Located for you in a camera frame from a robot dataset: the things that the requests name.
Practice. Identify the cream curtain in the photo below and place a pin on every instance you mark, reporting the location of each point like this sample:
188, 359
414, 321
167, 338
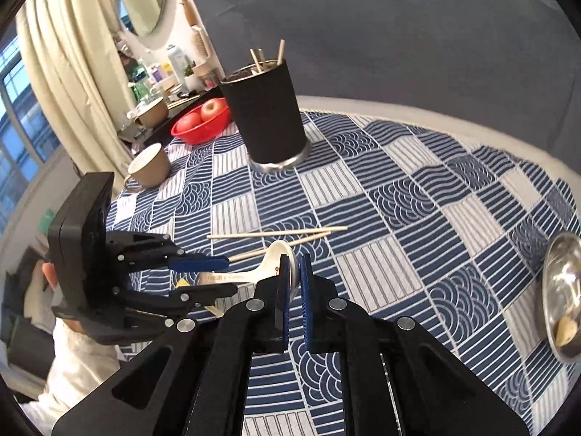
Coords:
72, 68

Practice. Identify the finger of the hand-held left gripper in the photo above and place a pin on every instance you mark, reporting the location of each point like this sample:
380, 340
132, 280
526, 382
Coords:
213, 293
199, 263

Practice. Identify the white ceramic spoon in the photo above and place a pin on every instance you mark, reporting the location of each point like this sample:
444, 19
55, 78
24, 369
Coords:
277, 261

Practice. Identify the black cylindrical cup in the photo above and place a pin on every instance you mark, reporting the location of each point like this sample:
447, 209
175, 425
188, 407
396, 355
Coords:
265, 118

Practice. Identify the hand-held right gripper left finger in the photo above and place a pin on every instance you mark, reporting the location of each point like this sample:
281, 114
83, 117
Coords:
286, 299

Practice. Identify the person's left forearm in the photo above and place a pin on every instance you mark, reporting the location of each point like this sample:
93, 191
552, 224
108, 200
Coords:
81, 372

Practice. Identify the small potted plant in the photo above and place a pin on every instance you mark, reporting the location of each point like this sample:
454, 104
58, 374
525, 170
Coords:
191, 79

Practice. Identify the green plastic bottle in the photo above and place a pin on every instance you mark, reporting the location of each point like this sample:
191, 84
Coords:
140, 86

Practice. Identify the grey backdrop cloth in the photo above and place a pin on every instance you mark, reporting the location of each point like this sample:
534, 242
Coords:
408, 45

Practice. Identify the stainless steel bowl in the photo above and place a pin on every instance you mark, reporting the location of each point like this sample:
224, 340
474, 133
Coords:
563, 281

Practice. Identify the red apple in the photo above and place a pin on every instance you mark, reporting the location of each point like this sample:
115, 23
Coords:
189, 121
214, 109

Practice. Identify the white spray bottle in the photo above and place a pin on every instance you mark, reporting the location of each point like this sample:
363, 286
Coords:
176, 63

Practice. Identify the window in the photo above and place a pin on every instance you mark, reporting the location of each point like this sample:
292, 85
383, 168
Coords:
22, 127

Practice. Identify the wooden hanging brush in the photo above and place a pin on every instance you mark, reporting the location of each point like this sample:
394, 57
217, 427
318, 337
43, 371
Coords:
202, 42
188, 12

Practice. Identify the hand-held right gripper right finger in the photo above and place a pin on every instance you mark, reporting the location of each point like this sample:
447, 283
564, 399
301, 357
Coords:
306, 309

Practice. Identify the red plastic basket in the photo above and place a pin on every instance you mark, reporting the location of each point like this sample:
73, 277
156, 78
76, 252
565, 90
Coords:
204, 129

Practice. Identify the slender wooden chopstick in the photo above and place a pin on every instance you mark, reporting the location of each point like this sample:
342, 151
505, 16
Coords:
263, 58
313, 238
272, 233
213, 311
281, 52
256, 60

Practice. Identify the beige ceramic mug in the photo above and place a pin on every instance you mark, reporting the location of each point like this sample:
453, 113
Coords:
154, 113
152, 168

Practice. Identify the person's left hand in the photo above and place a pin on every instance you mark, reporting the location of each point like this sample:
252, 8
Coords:
49, 277

